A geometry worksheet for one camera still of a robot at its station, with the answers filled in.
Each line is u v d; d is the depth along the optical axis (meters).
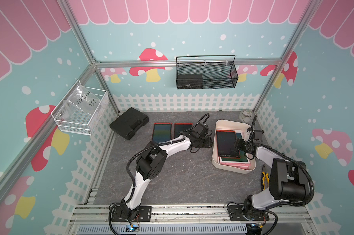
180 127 1.15
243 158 0.93
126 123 1.07
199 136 0.76
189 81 0.92
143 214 0.74
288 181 0.45
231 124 1.03
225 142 1.02
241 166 0.89
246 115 1.13
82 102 0.72
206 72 0.94
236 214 0.74
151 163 0.54
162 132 1.09
